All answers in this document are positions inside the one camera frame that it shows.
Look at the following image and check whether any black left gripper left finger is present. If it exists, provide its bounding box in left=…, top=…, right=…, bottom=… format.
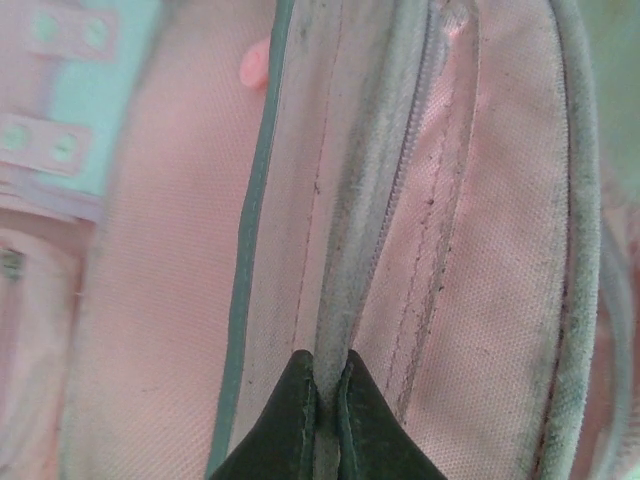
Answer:
left=207, top=348, right=320, bottom=480

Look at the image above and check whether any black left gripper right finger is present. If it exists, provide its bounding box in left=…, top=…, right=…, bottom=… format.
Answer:
left=337, top=348, right=450, bottom=480

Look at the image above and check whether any pink school backpack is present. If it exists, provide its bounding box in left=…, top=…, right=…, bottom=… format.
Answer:
left=0, top=0, right=640, bottom=480

